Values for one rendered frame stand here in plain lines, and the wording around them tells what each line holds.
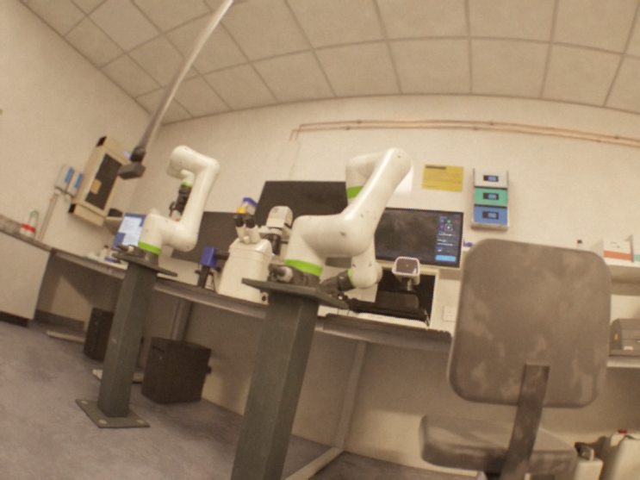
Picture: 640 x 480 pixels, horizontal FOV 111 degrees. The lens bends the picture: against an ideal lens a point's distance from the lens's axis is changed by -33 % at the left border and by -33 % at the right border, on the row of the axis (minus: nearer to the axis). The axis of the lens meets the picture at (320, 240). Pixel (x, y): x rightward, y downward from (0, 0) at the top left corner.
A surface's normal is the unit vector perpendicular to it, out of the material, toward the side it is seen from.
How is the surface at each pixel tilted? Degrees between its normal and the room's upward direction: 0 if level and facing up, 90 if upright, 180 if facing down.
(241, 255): 90
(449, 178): 90
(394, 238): 93
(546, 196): 90
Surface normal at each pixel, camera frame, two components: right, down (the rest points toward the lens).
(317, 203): -0.34, -0.40
